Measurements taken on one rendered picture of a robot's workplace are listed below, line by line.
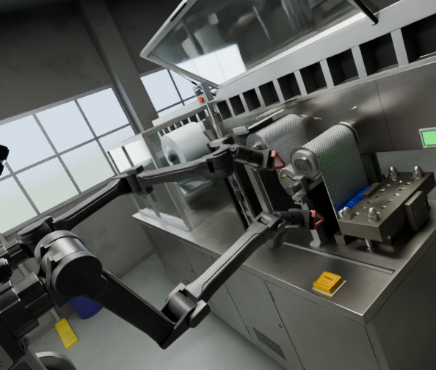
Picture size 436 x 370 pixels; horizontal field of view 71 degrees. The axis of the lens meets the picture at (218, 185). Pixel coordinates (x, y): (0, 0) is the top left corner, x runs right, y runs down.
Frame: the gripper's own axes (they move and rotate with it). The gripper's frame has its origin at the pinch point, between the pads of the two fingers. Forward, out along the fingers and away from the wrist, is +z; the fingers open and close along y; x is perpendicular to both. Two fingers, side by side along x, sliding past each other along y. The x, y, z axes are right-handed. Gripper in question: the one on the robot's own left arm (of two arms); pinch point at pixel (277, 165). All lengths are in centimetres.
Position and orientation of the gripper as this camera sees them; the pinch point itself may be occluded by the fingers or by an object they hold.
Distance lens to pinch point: 112.3
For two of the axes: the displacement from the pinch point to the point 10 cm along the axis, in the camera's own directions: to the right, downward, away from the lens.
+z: 8.5, 2.0, 4.9
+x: 1.8, -9.8, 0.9
